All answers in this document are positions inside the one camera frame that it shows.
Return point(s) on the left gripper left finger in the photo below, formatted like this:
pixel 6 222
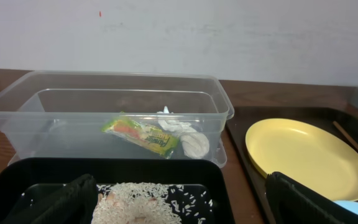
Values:
pixel 74 203

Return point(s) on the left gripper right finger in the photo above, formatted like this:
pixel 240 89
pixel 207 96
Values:
pixel 292 202

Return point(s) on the rice food waste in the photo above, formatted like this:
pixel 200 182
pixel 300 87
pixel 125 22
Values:
pixel 152 203

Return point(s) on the green snack wrapper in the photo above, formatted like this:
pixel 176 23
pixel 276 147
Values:
pixel 145 135

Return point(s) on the white tissue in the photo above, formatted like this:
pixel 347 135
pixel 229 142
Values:
pixel 191 143

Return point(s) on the black plastic waste tray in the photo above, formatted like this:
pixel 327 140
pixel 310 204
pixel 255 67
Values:
pixel 26 182

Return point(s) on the clear plastic waste bin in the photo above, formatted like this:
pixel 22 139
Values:
pixel 61 114

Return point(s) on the yellow round plate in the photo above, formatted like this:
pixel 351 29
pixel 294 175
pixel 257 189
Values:
pixel 309 155

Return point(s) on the dark brown serving tray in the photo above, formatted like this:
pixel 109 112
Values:
pixel 245 116

